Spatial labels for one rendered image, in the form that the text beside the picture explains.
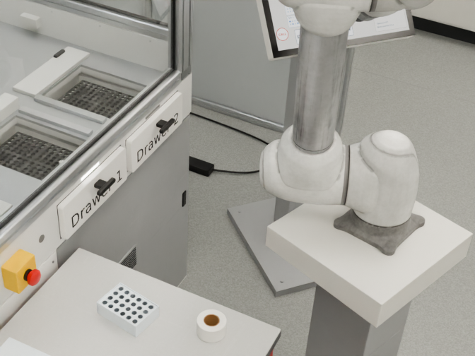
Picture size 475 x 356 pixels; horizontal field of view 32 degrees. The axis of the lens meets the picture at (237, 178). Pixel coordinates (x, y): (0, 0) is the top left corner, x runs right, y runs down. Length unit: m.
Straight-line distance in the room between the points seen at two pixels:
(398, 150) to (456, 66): 2.70
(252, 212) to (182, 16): 1.24
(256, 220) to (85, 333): 1.51
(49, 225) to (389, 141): 0.86
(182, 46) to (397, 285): 0.94
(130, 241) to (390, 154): 0.90
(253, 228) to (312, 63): 1.66
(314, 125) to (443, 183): 1.96
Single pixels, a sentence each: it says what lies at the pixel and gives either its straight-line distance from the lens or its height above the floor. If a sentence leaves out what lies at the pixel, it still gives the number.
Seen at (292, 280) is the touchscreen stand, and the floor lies 0.03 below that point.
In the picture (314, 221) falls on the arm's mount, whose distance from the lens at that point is 2.19.
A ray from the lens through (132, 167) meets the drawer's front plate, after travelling 2.32.
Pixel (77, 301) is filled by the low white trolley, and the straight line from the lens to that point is 2.07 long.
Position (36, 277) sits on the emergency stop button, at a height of 0.88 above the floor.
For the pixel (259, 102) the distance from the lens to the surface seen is 3.92.
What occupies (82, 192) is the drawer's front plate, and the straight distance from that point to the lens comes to 2.12.
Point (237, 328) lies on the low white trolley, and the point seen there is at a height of 0.76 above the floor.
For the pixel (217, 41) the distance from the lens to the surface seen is 3.87.
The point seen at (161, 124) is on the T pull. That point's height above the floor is 0.91.
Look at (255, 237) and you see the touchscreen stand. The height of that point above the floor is 0.03.
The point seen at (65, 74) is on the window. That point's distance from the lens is 1.96.
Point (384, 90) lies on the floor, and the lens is 4.36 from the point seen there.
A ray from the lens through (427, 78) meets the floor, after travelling 4.53.
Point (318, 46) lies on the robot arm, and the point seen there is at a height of 1.43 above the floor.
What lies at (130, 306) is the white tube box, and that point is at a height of 0.80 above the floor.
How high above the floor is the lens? 2.27
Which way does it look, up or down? 39 degrees down
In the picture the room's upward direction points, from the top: 4 degrees clockwise
